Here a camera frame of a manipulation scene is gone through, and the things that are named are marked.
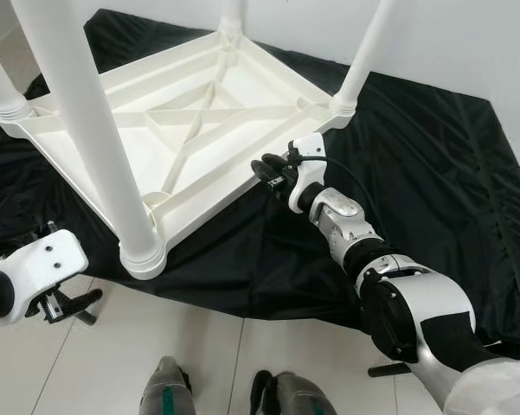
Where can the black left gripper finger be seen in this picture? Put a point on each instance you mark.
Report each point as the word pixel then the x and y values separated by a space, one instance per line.
pixel 85 299

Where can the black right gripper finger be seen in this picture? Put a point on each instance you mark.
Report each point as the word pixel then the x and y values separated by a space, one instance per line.
pixel 266 166

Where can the white plastic children table top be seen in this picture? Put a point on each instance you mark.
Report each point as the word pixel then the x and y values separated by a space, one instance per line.
pixel 199 104

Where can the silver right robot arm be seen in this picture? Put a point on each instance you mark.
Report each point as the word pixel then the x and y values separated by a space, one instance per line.
pixel 415 303

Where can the black metal table leg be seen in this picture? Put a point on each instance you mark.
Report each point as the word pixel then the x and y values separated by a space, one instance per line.
pixel 389 369
pixel 88 316

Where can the grey left robot leg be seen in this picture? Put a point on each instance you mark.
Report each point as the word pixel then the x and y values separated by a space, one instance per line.
pixel 166 393

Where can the black cloth table cover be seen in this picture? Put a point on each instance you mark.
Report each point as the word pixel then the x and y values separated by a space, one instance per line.
pixel 433 199

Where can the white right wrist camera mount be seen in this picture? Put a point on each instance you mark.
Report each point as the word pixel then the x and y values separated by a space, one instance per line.
pixel 310 151

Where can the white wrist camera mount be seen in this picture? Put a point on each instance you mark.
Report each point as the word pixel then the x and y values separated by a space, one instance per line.
pixel 43 259
pixel 310 151

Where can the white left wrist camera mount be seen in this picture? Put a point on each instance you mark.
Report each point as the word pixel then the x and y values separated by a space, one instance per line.
pixel 43 259

